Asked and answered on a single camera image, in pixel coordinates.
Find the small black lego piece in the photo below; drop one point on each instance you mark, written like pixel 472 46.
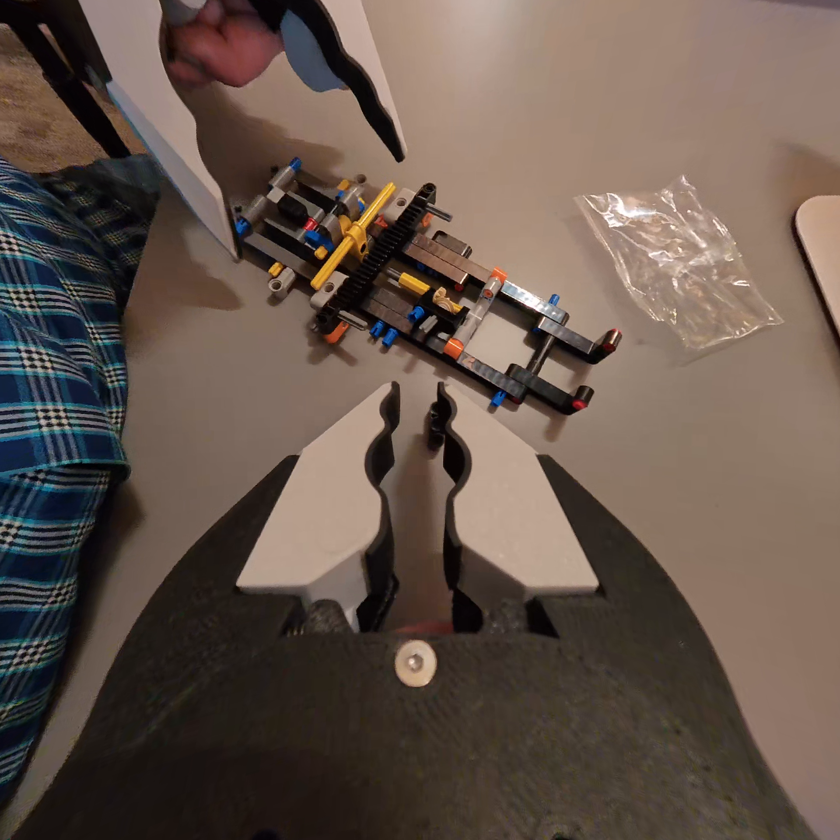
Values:
pixel 436 426

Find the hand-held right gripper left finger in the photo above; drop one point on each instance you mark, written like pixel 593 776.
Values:
pixel 315 518

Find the person's left hand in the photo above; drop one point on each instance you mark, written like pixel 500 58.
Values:
pixel 223 49

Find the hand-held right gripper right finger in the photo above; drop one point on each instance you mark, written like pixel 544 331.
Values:
pixel 525 518

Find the person's blue plaid shirt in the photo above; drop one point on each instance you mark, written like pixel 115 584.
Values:
pixel 52 367

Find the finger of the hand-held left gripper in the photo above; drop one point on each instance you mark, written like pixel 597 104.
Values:
pixel 367 72
pixel 144 98

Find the black furniture leg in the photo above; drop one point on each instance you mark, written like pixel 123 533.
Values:
pixel 72 92

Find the black lego technic chassis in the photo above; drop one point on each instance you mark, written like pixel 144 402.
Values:
pixel 367 262

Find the clear plastic bag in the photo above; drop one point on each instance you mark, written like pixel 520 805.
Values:
pixel 669 262

